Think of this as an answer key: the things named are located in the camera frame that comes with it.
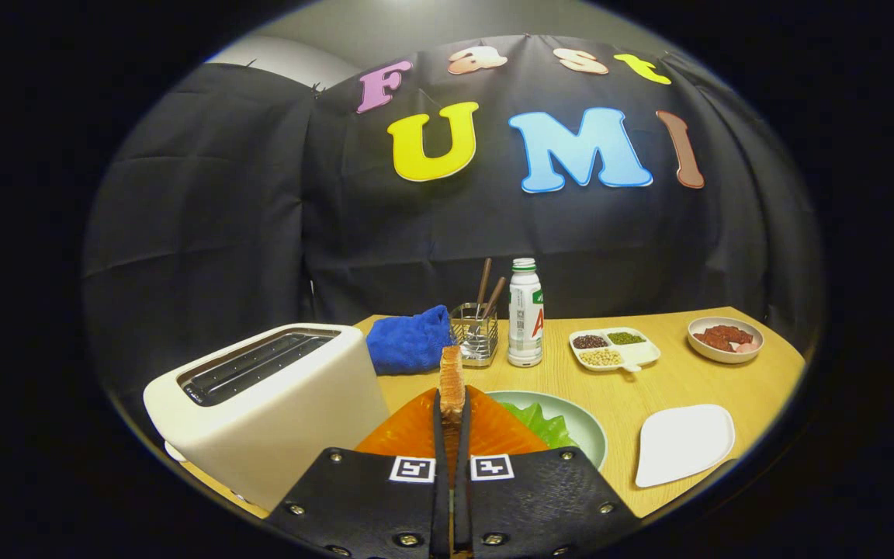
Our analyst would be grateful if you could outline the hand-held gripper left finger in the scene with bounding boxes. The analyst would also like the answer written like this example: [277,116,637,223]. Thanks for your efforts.
[265,388,452,559]

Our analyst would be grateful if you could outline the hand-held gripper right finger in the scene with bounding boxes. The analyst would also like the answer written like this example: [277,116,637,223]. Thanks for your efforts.
[455,386,642,559]

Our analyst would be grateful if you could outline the green lettuce leaf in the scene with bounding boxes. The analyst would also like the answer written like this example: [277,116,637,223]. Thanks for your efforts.
[500,401,578,450]

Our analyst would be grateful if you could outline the toasted bread slice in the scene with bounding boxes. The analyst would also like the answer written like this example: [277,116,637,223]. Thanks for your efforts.
[439,345,467,467]

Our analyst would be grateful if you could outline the pale green round plate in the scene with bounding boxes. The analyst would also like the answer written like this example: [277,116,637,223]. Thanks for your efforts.
[486,391,608,470]

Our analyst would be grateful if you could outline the cream white toaster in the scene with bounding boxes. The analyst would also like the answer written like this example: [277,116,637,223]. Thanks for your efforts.
[143,323,390,512]

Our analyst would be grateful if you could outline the white square plate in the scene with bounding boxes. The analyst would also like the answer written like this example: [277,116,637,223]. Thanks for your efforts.
[635,404,736,488]

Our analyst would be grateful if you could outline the blue towel cloth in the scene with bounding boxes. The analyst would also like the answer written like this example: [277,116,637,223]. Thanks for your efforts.
[366,304,457,377]

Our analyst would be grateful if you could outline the metal mesh utensil holder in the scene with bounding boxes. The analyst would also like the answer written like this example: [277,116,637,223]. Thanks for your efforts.
[450,303,499,368]

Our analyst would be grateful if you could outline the white divided dish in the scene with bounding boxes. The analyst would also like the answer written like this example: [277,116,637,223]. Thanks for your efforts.
[569,327,661,373]

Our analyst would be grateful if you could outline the white plastic drink bottle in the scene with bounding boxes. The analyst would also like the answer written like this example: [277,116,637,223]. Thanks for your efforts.
[508,258,545,368]

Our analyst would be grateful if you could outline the cream round bowl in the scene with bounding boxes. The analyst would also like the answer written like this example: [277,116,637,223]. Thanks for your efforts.
[687,316,765,365]

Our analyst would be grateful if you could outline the red meat slices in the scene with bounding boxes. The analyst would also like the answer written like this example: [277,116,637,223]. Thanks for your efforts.
[694,325,754,352]

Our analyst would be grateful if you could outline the black backdrop cloth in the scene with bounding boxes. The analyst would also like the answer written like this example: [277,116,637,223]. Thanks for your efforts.
[81,35,826,436]

